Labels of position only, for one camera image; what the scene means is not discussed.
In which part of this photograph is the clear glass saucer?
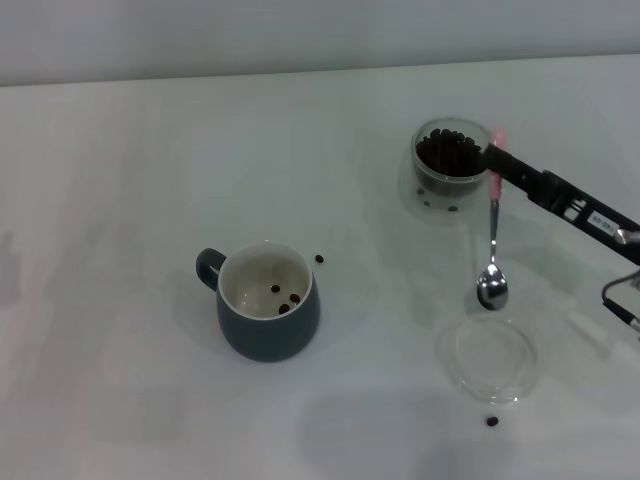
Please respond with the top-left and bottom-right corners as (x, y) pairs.
(397, 149), (497, 222)

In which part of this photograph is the dark gripper cable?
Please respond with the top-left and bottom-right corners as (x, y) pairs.
(601, 272), (640, 334)

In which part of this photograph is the clear double-wall glass cup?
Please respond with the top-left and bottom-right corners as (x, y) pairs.
(410, 116), (494, 199)

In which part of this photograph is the pile of coffee beans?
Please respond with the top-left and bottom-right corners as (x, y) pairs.
(415, 128), (484, 179)

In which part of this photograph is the small clear glass dish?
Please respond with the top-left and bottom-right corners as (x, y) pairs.
(435, 313), (543, 406)

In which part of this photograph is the dark green ceramic mug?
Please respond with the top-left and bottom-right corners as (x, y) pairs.
(194, 239), (321, 364)

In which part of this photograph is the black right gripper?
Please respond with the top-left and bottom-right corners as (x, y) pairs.
(479, 143), (640, 266)

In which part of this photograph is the pink handled metal spoon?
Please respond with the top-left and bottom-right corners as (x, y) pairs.
(476, 130), (510, 312)

